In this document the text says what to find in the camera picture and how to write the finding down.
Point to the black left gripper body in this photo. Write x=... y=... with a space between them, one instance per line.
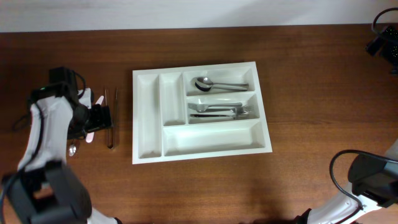
x=91 y=119

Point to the long metal tongs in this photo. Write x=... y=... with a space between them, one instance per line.
x=113 y=118

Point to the metal fork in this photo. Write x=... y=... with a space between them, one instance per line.
x=204 y=107
x=235 y=116
x=238 y=110

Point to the large metal spoon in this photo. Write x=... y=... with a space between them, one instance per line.
x=207 y=81
x=203 y=87

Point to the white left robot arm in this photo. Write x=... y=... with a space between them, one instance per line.
x=44 y=189

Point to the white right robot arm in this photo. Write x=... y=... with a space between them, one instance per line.
x=372 y=185

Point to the pink plastic knife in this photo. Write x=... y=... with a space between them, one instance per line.
x=90 y=136

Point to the small metal teaspoon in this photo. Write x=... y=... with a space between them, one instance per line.
x=72 y=148

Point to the white cutlery tray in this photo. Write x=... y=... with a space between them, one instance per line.
x=163 y=129

